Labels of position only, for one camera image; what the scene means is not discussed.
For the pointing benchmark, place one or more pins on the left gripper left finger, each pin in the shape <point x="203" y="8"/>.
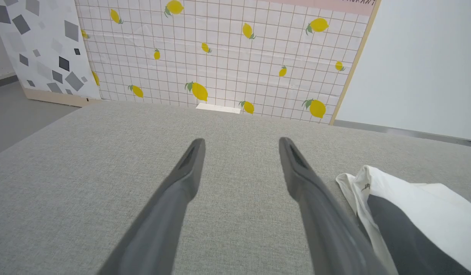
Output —
<point x="159" y="229"/>

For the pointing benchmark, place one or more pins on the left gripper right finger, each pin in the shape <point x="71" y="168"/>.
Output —
<point x="327" y="236"/>

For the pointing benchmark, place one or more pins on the grey fabric sofa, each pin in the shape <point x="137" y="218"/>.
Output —
<point x="86" y="172"/>

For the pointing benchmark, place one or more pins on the white box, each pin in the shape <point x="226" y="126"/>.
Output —
<point x="218" y="108"/>

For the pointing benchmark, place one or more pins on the lemon print grid partition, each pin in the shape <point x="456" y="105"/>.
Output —
<point x="228" y="57"/>

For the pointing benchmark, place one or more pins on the grey geometric print panel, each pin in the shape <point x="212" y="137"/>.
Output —
<point x="41" y="46"/>

